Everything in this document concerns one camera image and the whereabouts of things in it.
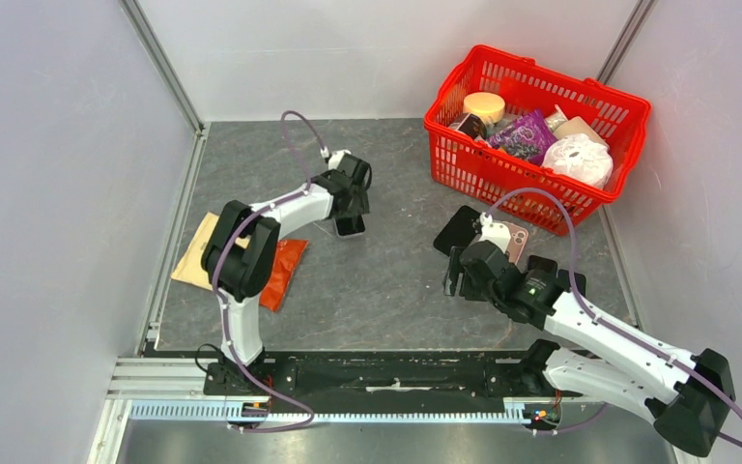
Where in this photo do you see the white plastic bag item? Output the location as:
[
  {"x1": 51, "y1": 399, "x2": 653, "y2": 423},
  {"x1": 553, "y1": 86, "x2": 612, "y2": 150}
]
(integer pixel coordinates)
[{"x1": 541, "y1": 133, "x2": 614, "y2": 189}]

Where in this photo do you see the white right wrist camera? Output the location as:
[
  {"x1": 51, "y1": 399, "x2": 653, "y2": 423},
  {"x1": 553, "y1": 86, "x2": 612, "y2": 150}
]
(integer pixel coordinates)
[{"x1": 479, "y1": 213, "x2": 512, "y2": 254}]

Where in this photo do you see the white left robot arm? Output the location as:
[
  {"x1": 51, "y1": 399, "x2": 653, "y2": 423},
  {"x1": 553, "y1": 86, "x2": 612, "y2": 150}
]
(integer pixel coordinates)
[{"x1": 200, "y1": 150, "x2": 372, "y2": 395}]

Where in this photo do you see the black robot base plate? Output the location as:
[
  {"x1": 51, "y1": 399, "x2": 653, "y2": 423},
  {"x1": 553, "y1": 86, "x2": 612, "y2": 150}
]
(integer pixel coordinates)
[{"x1": 203, "y1": 339, "x2": 559, "y2": 416}]

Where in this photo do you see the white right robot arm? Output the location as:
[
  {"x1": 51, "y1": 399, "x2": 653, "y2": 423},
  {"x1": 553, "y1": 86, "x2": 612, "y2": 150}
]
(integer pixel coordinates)
[{"x1": 445, "y1": 241, "x2": 735, "y2": 457}]

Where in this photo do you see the red plastic shopping basket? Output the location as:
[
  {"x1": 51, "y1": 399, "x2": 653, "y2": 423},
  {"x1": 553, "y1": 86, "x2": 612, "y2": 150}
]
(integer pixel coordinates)
[{"x1": 423, "y1": 44, "x2": 651, "y2": 235}]

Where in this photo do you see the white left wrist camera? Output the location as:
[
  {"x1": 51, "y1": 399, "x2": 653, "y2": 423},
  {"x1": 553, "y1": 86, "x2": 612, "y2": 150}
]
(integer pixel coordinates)
[{"x1": 320, "y1": 147, "x2": 352, "y2": 170}]

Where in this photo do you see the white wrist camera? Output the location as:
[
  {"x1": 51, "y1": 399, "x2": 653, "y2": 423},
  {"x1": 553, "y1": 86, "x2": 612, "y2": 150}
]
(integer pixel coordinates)
[
  {"x1": 479, "y1": 213, "x2": 512, "y2": 254},
  {"x1": 320, "y1": 147, "x2": 352, "y2": 170}
]

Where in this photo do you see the purple snack packet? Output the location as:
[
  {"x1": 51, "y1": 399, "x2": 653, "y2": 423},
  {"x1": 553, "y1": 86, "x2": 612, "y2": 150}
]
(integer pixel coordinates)
[{"x1": 487, "y1": 109, "x2": 557, "y2": 166}]

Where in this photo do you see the cassava chips snack bag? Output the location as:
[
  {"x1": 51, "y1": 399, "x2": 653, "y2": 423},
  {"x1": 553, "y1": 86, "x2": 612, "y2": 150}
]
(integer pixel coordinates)
[{"x1": 170, "y1": 212, "x2": 309, "y2": 314}]

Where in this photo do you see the yellow lid jar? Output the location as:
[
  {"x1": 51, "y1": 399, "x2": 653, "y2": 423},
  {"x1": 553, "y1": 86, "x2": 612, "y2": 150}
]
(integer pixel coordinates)
[{"x1": 463, "y1": 92, "x2": 505, "y2": 126}]

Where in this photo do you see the black smartphone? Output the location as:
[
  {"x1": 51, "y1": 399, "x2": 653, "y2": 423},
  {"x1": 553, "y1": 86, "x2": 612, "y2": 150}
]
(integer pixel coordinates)
[{"x1": 333, "y1": 216, "x2": 366, "y2": 239}]

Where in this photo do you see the beige box in basket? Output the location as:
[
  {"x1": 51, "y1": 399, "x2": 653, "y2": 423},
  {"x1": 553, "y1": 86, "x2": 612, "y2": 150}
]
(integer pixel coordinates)
[{"x1": 554, "y1": 116, "x2": 609, "y2": 147}]

